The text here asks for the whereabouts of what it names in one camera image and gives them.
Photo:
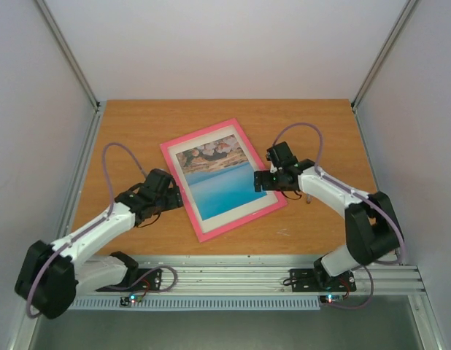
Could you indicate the left aluminium corner post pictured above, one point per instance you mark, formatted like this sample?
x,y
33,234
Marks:
x,y
63,45

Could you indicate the pink photo frame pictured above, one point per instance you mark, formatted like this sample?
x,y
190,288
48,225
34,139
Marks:
x,y
212,228

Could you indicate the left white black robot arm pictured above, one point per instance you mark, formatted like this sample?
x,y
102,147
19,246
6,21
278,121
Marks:
x,y
53,275

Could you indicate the grey slotted cable duct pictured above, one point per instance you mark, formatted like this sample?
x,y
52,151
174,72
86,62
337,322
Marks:
x,y
198,303

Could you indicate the left controller board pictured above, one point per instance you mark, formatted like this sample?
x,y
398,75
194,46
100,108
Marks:
x,y
131,300

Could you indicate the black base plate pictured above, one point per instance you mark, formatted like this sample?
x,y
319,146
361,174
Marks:
x,y
137,281
304,280

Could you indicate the beach landscape photo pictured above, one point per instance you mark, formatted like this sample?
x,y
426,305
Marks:
x,y
219,173

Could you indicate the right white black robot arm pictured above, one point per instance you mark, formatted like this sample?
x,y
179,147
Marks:
x,y
371,227

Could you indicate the aluminium corner post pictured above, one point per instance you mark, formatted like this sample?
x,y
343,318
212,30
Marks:
x,y
394,33
63,45

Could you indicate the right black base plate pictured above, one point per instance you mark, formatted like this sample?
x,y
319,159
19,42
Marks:
x,y
304,280

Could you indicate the right aluminium corner post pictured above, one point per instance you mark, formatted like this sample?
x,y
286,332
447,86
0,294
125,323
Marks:
x,y
394,33

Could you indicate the right controller board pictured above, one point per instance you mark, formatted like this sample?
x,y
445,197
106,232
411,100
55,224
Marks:
x,y
331,298

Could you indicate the aluminium front rail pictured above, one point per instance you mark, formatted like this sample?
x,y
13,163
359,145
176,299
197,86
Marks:
x,y
263,274

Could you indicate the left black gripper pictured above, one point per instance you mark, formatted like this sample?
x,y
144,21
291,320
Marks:
x,y
176,199

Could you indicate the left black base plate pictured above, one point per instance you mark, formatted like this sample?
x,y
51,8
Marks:
x,y
137,281

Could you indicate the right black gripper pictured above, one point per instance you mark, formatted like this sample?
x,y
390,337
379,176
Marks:
x,y
259,181

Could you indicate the controller board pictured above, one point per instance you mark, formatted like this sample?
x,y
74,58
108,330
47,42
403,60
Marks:
x,y
131,300
331,298

